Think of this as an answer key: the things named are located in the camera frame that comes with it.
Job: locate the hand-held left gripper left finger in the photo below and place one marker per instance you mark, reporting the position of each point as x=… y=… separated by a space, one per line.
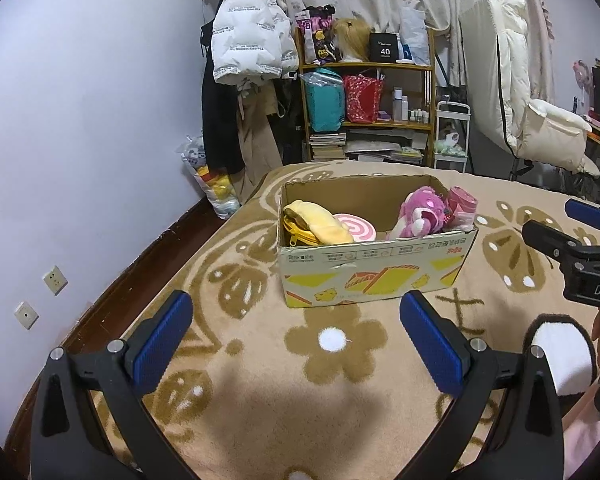
x=162 y=342

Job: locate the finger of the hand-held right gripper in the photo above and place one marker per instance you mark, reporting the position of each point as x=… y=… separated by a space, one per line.
x=587 y=212
x=550 y=237

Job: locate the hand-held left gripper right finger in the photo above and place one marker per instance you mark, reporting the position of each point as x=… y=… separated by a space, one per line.
x=430 y=342

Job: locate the cardboard box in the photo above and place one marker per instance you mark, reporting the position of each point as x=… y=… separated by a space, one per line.
x=380 y=280

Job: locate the pink bear plush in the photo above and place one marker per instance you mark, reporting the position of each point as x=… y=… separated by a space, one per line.
x=420 y=210

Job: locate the white and pink roll plush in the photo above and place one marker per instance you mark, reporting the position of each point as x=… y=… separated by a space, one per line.
x=355 y=227

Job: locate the yellow plush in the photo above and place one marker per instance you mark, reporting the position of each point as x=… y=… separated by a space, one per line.
x=320 y=220

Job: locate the white trolley cart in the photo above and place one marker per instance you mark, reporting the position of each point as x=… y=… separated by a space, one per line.
x=452 y=152

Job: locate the beige butterfly patterned blanket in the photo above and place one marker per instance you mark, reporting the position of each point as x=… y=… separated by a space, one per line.
x=280 y=400

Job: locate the pink round gadget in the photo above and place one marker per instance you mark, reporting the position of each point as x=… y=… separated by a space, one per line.
x=582 y=74

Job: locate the person's pink clothing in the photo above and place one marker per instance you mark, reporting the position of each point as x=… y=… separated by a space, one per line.
x=585 y=440

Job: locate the clear plastic bag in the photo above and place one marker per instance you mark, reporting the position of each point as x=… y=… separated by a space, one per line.
x=210 y=180

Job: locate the cream folding lounge chair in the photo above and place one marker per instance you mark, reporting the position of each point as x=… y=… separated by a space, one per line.
x=510 y=60

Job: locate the row of small bottles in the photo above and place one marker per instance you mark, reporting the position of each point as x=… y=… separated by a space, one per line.
x=420 y=116

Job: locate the pile of papers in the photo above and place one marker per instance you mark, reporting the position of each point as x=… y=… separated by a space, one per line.
x=380 y=147

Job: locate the short white bottle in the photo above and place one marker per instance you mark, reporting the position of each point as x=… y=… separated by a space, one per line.
x=406 y=109

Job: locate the stack of books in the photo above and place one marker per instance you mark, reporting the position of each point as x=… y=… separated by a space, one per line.
x=327 y=147

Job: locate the black hanging clothes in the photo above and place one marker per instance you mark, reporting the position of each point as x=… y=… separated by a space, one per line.
x=220 y=125

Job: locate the beige hanging garment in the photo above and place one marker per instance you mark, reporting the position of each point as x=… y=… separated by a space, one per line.
x=257 y=135

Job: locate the red patterned bag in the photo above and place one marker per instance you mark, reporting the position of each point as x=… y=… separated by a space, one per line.
x=362 y=100

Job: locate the white plastic bag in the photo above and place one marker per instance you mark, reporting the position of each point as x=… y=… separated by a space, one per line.
x=414 y=35

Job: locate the black gift box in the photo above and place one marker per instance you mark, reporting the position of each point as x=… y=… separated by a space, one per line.
x=384 y=47

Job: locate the wooden shelf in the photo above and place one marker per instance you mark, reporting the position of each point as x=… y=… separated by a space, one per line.
x=365 y=65

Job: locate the teal bag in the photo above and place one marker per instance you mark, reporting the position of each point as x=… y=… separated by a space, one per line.
x=325 y=100

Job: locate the blonde wig on mannequin head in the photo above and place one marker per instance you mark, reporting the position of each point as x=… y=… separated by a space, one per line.
x=352 y=37

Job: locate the pink black printed packets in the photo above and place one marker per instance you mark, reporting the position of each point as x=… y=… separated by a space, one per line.
x=317 y=35

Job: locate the white puffer jacket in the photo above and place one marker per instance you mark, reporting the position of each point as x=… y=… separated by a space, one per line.
x=245 y=35

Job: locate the white wall socket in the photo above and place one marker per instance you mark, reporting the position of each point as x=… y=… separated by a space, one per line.
x=54 y=280
x=26 y=315

